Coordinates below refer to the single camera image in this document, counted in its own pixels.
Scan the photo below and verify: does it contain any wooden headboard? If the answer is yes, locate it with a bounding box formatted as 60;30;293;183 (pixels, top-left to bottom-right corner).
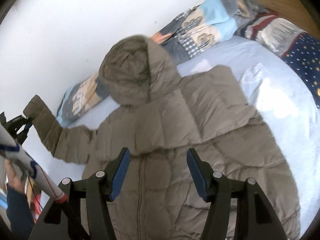
258;0;319;38

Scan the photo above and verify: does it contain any dark blue left sleeve forearm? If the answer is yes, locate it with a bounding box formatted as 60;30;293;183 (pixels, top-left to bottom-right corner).
7;184;35;239

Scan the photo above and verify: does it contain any person left hand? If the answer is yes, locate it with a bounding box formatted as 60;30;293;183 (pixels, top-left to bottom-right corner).
4;159;26;195

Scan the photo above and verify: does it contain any patchwork cartoon quilt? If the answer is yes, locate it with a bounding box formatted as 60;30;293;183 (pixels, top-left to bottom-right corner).
56;0;269;127

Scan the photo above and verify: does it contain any light blue cloud bedsheet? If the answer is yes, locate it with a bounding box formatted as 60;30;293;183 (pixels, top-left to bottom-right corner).
67;35;320;235

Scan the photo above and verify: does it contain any olive puffer hooded jacket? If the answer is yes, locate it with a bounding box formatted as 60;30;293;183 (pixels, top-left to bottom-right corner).
23;36;300;239

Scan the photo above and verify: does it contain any navy star pillow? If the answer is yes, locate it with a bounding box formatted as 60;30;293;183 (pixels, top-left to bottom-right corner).
235;13;319;107

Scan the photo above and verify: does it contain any white blue red cable sleeve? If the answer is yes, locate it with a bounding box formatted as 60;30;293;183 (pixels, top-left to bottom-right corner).
0;123;69;204

